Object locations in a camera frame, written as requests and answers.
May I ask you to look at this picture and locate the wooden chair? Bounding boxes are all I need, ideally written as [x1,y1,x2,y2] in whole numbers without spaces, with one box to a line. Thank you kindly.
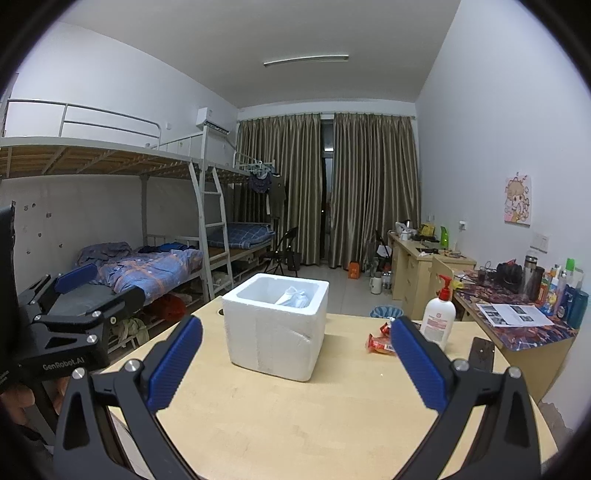
[431,255,462,320]

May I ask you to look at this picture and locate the ceiling light tube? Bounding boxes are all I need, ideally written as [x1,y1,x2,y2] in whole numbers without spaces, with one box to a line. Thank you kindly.
[263,54,350,66]

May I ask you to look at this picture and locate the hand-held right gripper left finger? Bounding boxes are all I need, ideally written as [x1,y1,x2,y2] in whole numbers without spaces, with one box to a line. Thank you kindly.
[53,315,204,480]

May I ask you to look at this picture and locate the blue orange patterned quilt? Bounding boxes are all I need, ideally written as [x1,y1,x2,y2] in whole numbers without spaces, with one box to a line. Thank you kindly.
[95,249,204,296]

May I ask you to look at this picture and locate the red cloth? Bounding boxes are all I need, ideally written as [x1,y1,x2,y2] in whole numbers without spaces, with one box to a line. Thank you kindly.
[159,295,188,321]

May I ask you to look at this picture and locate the wooden desk with drawers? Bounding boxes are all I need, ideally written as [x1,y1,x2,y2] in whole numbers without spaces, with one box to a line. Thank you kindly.
[387,231,476,319]

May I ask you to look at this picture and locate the steel thermos bottle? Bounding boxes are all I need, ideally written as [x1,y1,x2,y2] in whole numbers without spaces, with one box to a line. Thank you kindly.
[523,255,546,303]

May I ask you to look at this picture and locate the light wooden desk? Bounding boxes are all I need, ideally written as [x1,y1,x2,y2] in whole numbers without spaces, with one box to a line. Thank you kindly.
[451,270,580,407]

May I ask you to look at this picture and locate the printed paper sheet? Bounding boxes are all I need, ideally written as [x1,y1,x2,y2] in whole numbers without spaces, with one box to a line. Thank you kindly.
[475,302,555,328]

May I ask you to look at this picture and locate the black smartphone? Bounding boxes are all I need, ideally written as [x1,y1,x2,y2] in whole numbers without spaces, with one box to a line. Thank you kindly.
[468,337,496,372]

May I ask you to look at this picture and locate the hanging dark clothes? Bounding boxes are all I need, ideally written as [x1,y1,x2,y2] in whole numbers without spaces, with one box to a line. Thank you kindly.
[248,173,287,217]

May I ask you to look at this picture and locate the person's left hand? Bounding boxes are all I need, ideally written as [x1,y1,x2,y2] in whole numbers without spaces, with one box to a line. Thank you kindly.
[0,376,65,426]

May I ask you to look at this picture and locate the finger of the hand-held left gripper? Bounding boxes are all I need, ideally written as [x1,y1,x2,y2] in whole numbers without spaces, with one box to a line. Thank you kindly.
[18,264,99,318]
[30,287,148,354]

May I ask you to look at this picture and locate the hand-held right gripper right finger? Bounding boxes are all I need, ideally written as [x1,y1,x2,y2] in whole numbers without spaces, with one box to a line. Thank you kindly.
[390,316,542,480]

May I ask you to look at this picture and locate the white metal bunk bed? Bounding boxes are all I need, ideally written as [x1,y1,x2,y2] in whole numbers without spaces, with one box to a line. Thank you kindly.
[0,98,232,370]
[203,150,278,296]

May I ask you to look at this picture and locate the white air conditioner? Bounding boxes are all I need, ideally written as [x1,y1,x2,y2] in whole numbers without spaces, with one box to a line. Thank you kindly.
[196,107,230,136]

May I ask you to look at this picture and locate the blue checked bedding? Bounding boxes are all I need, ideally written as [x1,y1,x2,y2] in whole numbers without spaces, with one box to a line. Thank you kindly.
[206,222,274,248]

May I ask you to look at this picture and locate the white lotion pump bottle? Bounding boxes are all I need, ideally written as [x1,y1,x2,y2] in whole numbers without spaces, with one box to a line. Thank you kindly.
[419,275,457,352]

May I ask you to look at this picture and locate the brown curtain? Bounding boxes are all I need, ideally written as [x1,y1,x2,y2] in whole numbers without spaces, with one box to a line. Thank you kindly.
[333,113,421,268]
[237,114,322,268]

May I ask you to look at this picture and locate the pink cartoon wall poster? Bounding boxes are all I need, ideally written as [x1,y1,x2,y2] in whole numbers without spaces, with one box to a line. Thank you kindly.
[504,172,533,227]

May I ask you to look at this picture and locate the dark grey clothing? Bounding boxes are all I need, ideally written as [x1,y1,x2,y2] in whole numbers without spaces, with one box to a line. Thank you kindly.
[78,242,134,268]

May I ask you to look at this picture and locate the beige cloth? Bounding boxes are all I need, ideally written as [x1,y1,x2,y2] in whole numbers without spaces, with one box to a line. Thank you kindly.
[113,318,148,344]

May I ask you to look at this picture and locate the black folding chair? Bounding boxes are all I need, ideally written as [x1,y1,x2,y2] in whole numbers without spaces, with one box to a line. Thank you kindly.
[264,227,300,275]

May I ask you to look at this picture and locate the printed desk mat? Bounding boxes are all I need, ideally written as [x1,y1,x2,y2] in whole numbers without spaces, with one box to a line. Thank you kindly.
[455,272,578,344]

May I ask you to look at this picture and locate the row of toiletry bottles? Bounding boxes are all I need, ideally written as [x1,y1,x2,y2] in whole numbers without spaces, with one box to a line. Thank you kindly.
[538,258,591,329]

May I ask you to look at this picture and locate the white foam box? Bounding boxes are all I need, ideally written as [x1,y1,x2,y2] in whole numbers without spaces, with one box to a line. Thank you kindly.
[222,272,330,382]

